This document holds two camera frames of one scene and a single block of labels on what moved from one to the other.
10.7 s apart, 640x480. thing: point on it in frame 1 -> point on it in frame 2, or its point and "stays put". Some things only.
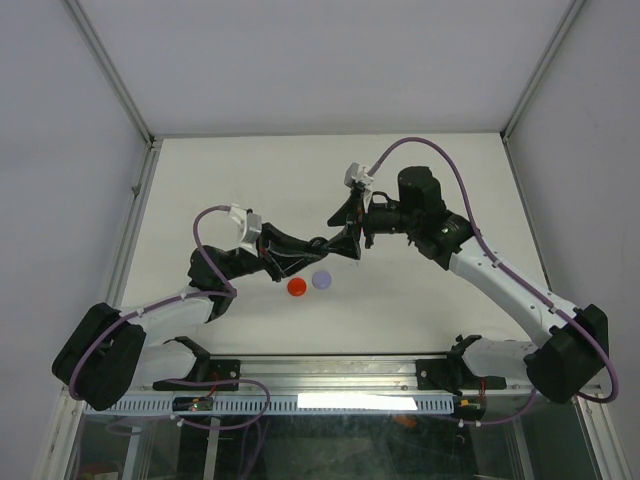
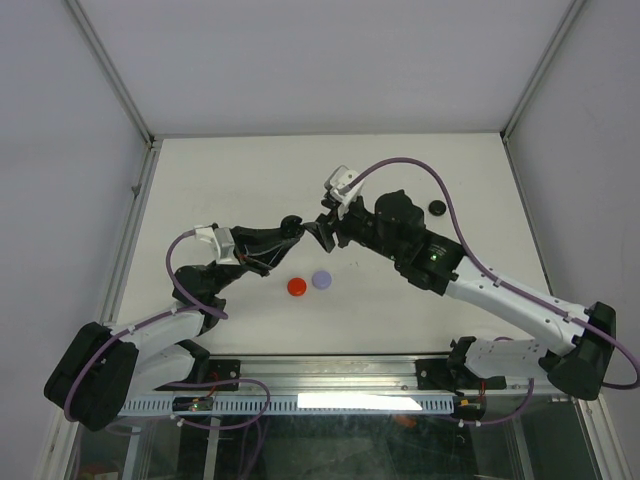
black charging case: x=315 y=244 -> x=291 y=227
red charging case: x=296 y=287 stays put
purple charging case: x=321 y=280 stays put
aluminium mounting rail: x=335 y=376 stays put
